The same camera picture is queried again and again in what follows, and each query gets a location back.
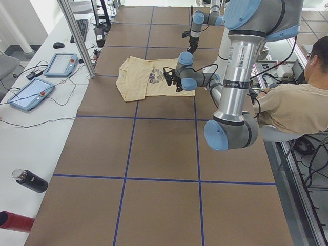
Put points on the aluminium frame post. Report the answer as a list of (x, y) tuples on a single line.
[(75, 31)]

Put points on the cream long-sleeve graphic shirt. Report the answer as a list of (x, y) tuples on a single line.
[(139, 78)]

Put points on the person in beige shirt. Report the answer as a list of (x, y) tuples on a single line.
[(301, 108)]

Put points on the black water bottle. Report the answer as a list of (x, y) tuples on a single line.
[(29, 180)]

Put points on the far blue teach pendant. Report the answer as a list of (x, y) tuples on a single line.
[(61, 65)]

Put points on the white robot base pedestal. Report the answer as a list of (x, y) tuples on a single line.
[(223, 54)]

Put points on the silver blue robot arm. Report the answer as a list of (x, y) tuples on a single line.
[(199, 18), (250, 25)]

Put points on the blue teach pendant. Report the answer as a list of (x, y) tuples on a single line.
[(61, 65), (31, 95)]

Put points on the red cylinder bottle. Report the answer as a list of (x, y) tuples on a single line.
[(16, 222)]

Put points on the near blue teach pendant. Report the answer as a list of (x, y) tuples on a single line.
[(31, 95)]

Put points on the black computer mouse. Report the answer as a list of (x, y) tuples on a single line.
[(58, 45)]

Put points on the black keyboard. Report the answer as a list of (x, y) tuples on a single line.
[(83, 27)]

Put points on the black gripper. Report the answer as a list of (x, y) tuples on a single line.
[(193, 41), (178, 87)]

